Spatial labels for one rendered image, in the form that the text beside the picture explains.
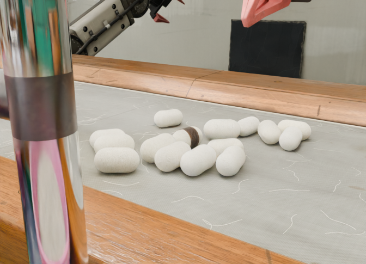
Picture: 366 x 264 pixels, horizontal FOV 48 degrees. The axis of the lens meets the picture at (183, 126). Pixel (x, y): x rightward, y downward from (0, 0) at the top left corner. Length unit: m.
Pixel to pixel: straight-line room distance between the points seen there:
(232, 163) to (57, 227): 0.18
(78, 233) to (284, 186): 0.19
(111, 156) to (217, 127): 0.12
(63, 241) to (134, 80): 0.49
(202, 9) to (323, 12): 0.73
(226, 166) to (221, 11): 2.31
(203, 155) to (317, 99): 0.22
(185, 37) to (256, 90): 2.20
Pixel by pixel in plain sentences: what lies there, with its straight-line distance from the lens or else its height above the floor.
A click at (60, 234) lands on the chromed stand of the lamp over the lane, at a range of 0.16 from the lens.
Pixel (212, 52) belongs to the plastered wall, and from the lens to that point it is 2.65.
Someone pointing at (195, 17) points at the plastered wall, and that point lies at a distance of 2.68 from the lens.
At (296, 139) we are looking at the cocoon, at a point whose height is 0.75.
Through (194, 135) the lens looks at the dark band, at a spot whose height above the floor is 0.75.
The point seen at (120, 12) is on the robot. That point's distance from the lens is 1.17.
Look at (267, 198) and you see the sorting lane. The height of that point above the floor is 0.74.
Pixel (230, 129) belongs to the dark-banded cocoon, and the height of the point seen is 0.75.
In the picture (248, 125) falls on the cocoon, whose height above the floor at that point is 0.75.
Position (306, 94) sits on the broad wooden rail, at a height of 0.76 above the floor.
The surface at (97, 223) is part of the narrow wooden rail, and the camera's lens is 0.22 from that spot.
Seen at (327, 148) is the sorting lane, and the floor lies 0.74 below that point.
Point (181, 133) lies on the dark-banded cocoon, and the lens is 0.37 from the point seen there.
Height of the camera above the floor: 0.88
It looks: 18 degrees down
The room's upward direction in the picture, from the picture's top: straight up
